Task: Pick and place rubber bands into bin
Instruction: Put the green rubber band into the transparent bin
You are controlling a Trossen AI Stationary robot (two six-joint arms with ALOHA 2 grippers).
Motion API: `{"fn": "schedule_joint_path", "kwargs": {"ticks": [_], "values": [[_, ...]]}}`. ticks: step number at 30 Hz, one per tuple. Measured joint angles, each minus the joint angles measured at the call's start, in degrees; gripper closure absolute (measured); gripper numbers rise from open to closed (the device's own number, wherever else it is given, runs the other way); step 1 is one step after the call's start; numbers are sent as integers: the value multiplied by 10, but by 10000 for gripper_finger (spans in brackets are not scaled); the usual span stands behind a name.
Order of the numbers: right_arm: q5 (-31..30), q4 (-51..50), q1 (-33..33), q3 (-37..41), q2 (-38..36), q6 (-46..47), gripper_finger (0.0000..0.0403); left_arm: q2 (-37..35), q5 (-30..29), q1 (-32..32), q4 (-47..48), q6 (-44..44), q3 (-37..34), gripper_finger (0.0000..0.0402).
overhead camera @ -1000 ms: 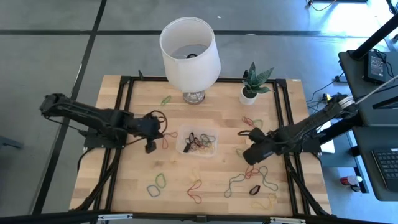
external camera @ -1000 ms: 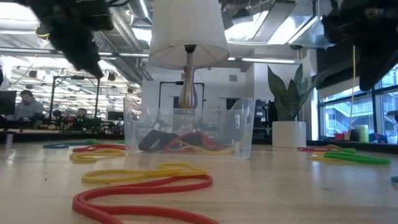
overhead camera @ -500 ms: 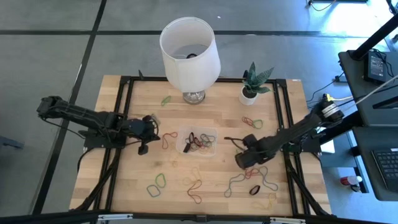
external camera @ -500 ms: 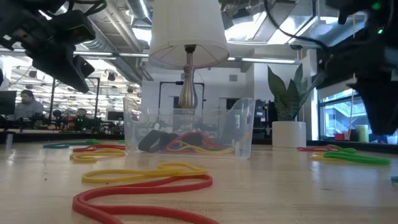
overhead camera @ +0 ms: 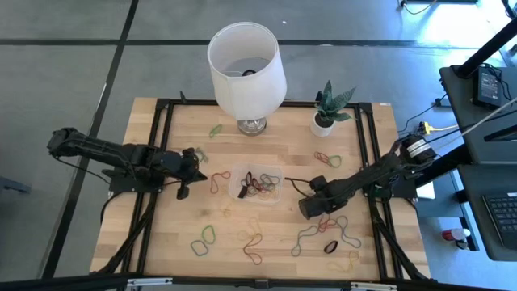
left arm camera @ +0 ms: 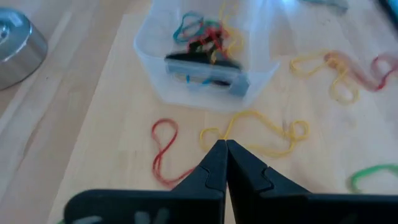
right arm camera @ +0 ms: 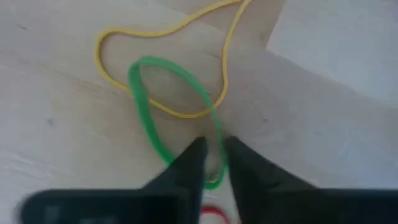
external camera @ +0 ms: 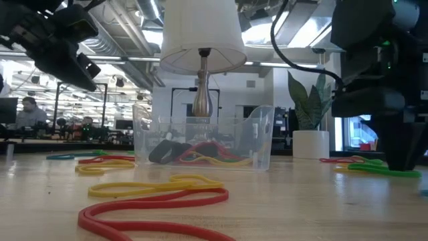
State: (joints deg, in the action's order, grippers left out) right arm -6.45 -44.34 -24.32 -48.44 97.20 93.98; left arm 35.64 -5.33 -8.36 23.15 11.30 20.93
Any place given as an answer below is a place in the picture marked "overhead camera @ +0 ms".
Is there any black pole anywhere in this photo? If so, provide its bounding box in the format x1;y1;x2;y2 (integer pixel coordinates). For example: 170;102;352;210
454;18;517;80

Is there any clear plastic bin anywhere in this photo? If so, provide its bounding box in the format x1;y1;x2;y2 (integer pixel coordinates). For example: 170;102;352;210
228;163;284;205

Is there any grey chair leg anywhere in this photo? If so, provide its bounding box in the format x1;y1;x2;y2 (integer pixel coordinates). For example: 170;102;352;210
0;175;32;195

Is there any snake plant in white pot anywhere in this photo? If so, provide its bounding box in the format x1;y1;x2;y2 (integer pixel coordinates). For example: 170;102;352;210
309;79;357;138

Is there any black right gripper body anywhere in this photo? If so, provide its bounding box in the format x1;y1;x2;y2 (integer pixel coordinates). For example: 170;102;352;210
297;175;352;221

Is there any black power adapter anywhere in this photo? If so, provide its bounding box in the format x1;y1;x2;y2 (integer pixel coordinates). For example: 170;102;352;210
472;65;506;111

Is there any black keyboard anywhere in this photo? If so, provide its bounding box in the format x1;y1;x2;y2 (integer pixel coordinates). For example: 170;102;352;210
482;192;517;251

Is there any blue rubber band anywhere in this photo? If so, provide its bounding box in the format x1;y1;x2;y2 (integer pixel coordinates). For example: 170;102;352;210
189;238;210;258

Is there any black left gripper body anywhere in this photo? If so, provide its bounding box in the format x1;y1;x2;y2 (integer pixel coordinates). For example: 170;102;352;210
177;148;200;200

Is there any red and white bottle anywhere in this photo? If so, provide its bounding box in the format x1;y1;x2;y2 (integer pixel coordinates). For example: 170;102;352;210
441;227;472;243

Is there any silver frame bracket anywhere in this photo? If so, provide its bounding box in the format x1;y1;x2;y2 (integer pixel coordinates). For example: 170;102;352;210
349;281;399;291
126;276;174;289

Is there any yellow plug cable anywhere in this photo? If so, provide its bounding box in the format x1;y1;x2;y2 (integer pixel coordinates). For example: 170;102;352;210
418;120;461;136

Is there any black desk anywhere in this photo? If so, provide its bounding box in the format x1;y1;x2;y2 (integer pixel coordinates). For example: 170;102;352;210
439;64;517;262

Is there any black cable bundle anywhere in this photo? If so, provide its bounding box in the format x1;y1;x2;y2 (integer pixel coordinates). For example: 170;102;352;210
96;192;159;276
368;196;431;282

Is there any black floor cable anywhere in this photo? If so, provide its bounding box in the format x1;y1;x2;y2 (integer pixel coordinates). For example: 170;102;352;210
397;91;450;134

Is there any silver lamp with white shade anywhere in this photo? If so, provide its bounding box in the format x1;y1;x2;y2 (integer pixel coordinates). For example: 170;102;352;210
207;22;288;137

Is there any long teal rubber band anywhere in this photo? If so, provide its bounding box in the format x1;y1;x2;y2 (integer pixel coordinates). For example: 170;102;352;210
290;225;322;259

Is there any white cable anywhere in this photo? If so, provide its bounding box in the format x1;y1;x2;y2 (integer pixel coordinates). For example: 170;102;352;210
458;105;517;139

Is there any long red rubber band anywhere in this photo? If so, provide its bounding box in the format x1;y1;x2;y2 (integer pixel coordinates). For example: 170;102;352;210
242;232;264;267

